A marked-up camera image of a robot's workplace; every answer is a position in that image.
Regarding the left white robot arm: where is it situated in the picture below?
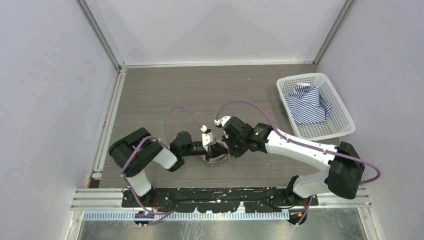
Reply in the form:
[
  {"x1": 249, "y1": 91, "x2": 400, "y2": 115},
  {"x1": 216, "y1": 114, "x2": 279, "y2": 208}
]
[{"x1": 108, "y1": 127, "x2": 230, "y2": 207}]

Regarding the white plastic basket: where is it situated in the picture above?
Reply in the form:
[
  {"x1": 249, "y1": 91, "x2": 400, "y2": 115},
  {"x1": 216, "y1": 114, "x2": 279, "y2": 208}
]
[{"x1": 276, "y1": 73, "x2": 356, "y2": 141}]

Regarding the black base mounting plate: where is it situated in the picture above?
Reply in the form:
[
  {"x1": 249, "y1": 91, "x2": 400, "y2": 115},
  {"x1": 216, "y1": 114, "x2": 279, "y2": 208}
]
[{"x1": 121, "y1": 186, "x2": 318, "y2": 214}]

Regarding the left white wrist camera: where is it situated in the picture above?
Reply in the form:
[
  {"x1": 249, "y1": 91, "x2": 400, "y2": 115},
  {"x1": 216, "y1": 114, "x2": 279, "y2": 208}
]
[{"x1": 200, "y1": 125, "x2": 216, "y2": 151}]

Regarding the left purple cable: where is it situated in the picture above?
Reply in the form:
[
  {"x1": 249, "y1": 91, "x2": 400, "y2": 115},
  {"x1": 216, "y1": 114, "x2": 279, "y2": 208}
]
[{"x1": 119, "y1": 106, "x2": 208, "y2": 226}]

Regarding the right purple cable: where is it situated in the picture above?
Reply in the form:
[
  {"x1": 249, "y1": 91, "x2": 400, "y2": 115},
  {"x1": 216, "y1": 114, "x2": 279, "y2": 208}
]
[{"x1": 214, "y1": 100, "x2": 382, "y2": 185}]

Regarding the blue striped shirt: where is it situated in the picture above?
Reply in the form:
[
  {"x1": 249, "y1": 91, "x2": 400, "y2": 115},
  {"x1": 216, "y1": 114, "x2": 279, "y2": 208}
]
[{"x1": 284, "y1": 82, "x2": 332, "y2": 125}]

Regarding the purple cable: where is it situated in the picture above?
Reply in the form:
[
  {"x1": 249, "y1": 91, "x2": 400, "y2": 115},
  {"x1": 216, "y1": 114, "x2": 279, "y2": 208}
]
[
  {"x1": 119, "y1": 106, "x2": 208, "y2": 226},
  {"x1": 214, "y1": 100, "x2": 382, "y2": 185}
]

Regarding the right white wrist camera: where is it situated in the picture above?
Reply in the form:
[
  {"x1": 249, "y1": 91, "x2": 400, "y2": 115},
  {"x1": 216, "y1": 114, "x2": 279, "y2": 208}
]
[{"x1": 214, "y1": 116, "x2": 231, "y2": 128}]

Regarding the aluminium frame rail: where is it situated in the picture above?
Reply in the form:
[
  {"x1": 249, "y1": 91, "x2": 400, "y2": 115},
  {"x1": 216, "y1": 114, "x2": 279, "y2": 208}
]
[{"x1": 64, "y1": 63, "x2": 128, "y2": 240}]

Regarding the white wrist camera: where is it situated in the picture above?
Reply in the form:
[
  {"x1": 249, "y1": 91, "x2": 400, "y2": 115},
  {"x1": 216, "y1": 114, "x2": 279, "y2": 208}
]
[
  {"x1": 200, "y1": 125, "x2": 216, "y2": 151},
  {"x1": 214, "y1": 116, "x2": 231, "y2": 128}
]

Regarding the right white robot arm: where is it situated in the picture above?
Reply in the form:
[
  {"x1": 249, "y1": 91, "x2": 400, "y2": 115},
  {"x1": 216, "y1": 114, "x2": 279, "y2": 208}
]
[{"x1": 214, "y1": 116, "x2": 365, "y2": 205}]

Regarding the numbered metal key ring disc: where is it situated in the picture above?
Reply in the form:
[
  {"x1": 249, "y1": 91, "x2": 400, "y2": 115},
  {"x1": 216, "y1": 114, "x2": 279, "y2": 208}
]
[{"x1": 201, "y1": 141, "x2": 231, "y2": 165}]

